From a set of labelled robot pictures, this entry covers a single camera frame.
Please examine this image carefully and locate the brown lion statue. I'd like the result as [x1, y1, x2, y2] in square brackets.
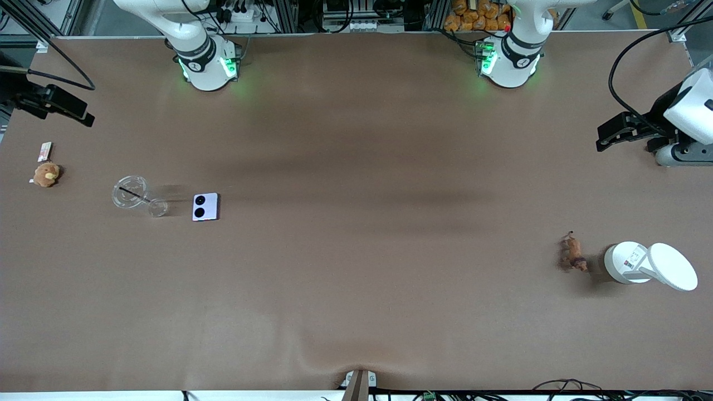
[560, 232, 589, 273]

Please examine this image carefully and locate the lavender flip phone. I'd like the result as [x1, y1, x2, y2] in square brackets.
[192, 193, 220, 222]

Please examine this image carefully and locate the brown plush toy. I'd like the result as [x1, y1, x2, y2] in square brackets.
[29, 162, 62, 188]

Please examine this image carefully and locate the clear plastic cup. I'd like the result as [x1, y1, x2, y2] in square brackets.
[112, 175, 169, 218]

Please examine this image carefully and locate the white chair base leg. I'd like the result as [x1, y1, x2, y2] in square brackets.
[600, 0, 631, 21]

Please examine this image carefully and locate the white bin with lid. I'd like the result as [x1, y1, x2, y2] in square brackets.
[603, 241, 699, 292]

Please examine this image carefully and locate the orange plush toys heap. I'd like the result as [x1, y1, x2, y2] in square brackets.
[444, 0, 559, 32]

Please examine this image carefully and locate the short white power strip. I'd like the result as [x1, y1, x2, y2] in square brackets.
[219, 4, 258, 24]

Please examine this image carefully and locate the long white power strip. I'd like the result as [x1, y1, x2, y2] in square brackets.
[325, 19, 403, 33]

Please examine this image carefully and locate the brown table cover sheet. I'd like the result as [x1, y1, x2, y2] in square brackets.
[0, 31, 713, 393]

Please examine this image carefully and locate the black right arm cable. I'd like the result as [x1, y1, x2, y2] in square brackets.
[0, 0, 96, 91]

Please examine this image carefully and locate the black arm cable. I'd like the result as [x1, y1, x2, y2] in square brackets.
[0, 0, 96, 91]
[608, 16, 713, 137]

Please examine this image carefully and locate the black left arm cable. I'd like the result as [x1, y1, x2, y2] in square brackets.
[608, 16, 713, 137]

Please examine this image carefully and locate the aluminium frame diagonal strut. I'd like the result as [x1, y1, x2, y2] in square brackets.
[666, 0, 713, 43]
[0, 0, 52, 53]

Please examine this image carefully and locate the aluminium frame post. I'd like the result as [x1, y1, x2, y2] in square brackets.
[422, 0, 446, 31]
[272, 0, 299, 34]

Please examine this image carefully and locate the black cable bundle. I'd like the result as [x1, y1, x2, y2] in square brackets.
[373, 379, 713, 401]

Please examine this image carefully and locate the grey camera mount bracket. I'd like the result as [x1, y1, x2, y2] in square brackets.
[340, 369, 377, 401]

